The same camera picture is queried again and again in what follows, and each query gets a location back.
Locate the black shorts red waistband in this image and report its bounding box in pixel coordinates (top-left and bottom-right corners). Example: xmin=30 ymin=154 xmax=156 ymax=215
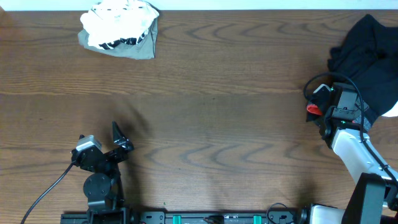
xmin=324 ymin=14 xmax=397 ymax=130

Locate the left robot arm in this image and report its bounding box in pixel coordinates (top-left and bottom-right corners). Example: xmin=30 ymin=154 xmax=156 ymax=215
xmin=71 ymin=121 xmax=134 ymax=223

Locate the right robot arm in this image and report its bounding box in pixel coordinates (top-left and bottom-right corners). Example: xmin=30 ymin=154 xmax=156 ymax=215
xmin=298 ymin=83 xmax=397 ymax=224

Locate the white crumpled garment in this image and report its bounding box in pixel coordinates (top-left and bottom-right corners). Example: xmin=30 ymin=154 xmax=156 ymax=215
xmin=382 ymin=102 xmax=398 ymax=118

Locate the olive green folded garment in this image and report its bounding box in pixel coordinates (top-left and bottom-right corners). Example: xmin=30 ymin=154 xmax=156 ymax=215
xmin=78 ymin=19 xmax=158 ymax=60

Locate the white printed shirt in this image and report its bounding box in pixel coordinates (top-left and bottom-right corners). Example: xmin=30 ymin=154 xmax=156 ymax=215
xmin=80 ymin=0 xmax=159 ymax=50

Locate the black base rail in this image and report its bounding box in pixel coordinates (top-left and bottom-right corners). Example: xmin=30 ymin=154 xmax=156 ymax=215
xmin=60 ymin=208 xmax=298 ymax=224

